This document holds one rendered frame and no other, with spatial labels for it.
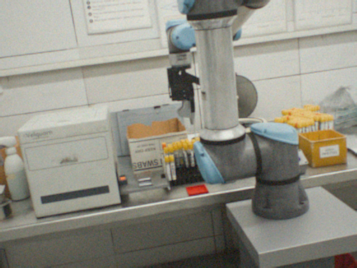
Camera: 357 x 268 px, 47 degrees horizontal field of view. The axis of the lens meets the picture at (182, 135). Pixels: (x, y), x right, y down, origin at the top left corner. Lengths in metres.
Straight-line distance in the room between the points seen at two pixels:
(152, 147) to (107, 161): 0.34
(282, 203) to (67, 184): 0.69
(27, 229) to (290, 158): 0.84
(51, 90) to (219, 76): 1.16
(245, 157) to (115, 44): 1.09
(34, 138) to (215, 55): 0.67
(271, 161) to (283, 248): 0.21
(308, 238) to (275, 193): 0.15
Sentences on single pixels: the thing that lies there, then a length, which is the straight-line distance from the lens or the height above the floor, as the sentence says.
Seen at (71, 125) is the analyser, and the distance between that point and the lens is 1.33.
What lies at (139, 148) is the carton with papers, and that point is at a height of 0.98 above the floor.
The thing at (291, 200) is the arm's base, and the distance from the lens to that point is 1.08.
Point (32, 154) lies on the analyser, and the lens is 1.37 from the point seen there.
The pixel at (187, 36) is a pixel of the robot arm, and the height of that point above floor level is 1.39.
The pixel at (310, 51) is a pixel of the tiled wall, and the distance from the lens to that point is 2.14.
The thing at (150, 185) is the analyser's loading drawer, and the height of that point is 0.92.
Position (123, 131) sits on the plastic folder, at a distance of 1.96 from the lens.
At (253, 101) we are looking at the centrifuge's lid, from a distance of 1.97.
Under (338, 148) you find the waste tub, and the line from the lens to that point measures 1.57.
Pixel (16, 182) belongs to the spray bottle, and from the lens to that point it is 1.64.
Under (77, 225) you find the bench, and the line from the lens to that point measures 1.39.
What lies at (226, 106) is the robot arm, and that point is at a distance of 0.97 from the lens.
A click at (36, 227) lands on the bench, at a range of 1.41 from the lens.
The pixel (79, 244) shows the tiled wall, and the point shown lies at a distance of 2.19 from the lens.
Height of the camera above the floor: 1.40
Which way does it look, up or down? 14 degrees down
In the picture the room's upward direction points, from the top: 7 degrees counter-clockwise
